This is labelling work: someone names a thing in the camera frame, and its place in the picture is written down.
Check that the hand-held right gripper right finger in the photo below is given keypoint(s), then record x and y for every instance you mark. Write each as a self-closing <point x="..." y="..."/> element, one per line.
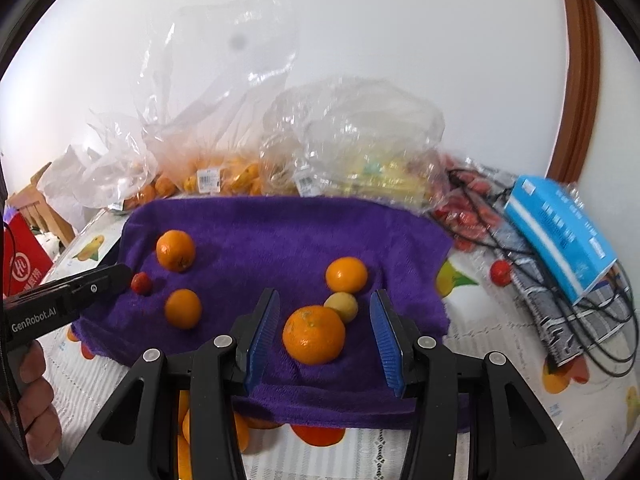
<point x="387" y="345"/>

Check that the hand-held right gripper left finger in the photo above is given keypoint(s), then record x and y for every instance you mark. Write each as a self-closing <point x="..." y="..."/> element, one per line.
<point x="262" y="340"/>

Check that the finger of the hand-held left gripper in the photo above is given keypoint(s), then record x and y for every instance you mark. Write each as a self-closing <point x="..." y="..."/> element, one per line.
<point x="107" y="274"/>
<point x="95" y="294"/>

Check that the small red fruit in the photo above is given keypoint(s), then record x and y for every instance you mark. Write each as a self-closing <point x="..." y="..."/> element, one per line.
<point x="141" y="282"/>
<point x="500" y="272"/>

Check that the large orange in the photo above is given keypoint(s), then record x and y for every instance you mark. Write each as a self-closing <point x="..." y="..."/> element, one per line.
<point x="314" y="335"/>

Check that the small yellowish fruit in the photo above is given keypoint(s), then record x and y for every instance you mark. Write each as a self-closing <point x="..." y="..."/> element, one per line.
<point x="341" y="307"/>

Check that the purple towel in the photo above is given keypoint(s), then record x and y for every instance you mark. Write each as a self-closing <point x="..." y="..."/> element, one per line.
<point x="260" y="245"/>

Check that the person's left hand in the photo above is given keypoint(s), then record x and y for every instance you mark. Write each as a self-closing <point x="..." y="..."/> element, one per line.
<point x="37" y="405"/>

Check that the red paper bag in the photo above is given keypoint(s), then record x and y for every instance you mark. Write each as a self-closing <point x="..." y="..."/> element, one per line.
<point x="25" y="265"/>

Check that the fruit print tablecloth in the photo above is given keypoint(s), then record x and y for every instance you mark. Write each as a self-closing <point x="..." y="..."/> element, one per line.
<point x="475" y="340"/>

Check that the wooden chair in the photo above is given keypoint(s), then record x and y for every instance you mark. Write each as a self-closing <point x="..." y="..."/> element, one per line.
<point x="42" y="200"/>

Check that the white plastic bag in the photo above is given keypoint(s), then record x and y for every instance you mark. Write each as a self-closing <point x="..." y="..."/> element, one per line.
<point x="65" y="180"/>

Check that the clear bag of tangerines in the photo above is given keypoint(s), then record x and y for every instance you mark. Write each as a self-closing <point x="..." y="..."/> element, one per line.
<point x="125" y="160"/>

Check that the clear bag of red fruit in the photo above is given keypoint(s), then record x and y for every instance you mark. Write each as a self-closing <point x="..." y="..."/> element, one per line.
<point x="460" y="215"/>

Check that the grey checkered pouch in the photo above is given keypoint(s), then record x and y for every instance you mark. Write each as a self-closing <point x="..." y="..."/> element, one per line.
<point x="545" y="310"/>

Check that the clear bag of brown fruit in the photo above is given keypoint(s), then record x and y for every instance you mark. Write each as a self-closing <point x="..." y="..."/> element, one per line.
<point x="280" y="175"/>

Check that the clear bag of kumquats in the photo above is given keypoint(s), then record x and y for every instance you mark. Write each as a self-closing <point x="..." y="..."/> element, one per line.
<point x="220" y="110"/>

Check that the blue tissue box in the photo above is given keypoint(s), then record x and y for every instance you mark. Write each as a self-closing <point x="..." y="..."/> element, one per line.
<point x="555" y="230"/>

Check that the clear bag of yellow fruit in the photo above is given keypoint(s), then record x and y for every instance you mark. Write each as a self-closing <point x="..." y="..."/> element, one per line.
<point x="360" y="125"/>

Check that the brown wooden door frame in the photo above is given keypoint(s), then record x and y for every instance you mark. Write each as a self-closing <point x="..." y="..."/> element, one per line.
<point x="580" y="85"/>

